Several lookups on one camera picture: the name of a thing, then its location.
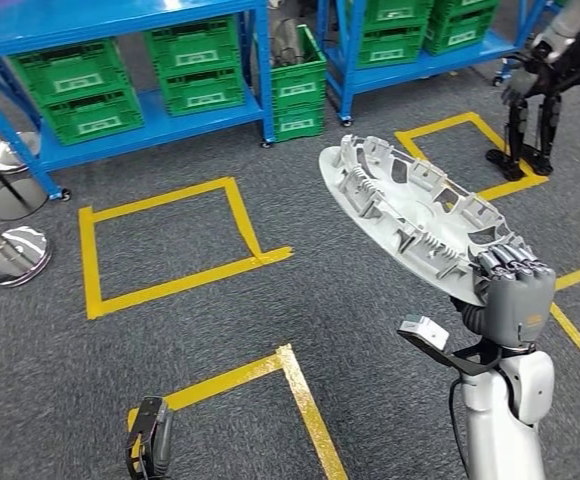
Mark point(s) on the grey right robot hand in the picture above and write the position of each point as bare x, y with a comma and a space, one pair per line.
520, 305

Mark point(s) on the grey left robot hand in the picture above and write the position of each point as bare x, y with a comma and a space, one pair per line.
150, 440

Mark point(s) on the grey plastic wheel cover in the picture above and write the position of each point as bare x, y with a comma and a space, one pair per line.
410, 212

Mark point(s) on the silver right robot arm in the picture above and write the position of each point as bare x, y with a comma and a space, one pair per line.
495, 430

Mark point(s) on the blue metal shelf rack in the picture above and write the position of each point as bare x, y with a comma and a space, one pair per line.
70, 23
445, 66

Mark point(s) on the humanoid robot black legs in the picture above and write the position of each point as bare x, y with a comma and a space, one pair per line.
545, 73

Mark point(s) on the grey crumpled cover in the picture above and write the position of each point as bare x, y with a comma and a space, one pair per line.
285, 43

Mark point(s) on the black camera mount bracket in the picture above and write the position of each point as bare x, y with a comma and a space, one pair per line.
465, 363

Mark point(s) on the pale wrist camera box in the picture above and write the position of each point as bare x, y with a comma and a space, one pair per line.
422, 331

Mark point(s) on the chrome stanchion post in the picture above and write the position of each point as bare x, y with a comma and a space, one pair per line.
5, 156
15, 258

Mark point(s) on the black stanchion post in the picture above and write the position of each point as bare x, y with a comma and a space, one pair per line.
20, 199

